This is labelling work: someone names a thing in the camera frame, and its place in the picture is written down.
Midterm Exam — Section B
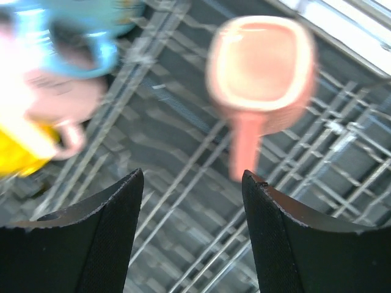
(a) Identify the yellow mug black handle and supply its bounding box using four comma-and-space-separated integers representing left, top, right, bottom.
1, 117, 59, 177

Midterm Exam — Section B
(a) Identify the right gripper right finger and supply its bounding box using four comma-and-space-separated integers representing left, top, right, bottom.
242, 171, 390, 292

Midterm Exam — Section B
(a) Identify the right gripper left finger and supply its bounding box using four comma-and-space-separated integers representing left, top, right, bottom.
1, 169, 144, 293

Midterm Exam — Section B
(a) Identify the pink faceted mug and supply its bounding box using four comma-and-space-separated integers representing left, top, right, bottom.
23, 70, 106, 160

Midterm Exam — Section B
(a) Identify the brown floral mug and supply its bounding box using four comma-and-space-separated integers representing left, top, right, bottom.
205, 15, 316, 181

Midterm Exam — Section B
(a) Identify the blue butterfly mug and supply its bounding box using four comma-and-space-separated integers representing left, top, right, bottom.
1, 1, 146, 79

